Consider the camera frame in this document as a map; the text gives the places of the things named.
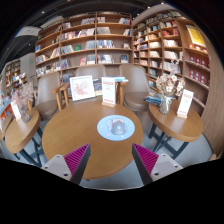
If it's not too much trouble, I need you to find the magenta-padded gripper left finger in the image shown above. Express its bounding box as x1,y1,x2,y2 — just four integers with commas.
41,143,92,186

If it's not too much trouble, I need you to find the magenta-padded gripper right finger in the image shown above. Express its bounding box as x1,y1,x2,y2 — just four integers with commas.
131,143,184,186

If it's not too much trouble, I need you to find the grey computer mouse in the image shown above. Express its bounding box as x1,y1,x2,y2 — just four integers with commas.
109,120,126,136

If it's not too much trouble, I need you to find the round light blue mouse pad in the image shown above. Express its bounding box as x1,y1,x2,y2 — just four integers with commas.
96,114,136,142

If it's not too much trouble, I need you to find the round wooden side table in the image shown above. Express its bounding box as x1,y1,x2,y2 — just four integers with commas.
147,101,205,159
4,109,44,167

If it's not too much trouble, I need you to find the vase with white dried flowers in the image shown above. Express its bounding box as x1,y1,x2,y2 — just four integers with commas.
155,59,186,115

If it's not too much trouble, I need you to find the beige armchair with wooden arms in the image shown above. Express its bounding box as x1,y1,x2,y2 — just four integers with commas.
119,63,153,113
33,71,69,121
51,64,129,108

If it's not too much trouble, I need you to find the stack of books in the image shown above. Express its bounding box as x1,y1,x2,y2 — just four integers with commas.
143,93,164,107

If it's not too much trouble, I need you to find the narrow white sign stand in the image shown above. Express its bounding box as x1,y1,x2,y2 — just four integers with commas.
176,88,195,119

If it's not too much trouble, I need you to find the white framed floral picture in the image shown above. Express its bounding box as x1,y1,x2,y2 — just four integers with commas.
69,75,97,102

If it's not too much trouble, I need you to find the dark cover book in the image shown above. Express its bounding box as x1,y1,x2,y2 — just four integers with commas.
93,79,103,97

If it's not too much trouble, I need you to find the white red sign stand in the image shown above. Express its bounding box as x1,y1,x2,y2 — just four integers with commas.
101,76,117,108

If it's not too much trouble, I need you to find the small white sign stand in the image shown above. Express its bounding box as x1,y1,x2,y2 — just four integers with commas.
9,100,23,122

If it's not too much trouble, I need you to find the orange display counter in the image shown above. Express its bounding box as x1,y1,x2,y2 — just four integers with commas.
0,96,14,118

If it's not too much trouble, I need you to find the light blue book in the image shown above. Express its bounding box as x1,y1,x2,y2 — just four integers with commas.
106,76,129,84

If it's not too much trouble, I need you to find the small distant wooden bookshelf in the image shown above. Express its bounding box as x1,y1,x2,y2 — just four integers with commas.
3,59,23,91

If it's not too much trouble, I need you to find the wooden bookshelf with yellow poster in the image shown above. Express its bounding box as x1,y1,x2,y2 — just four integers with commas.
131,9,214,118

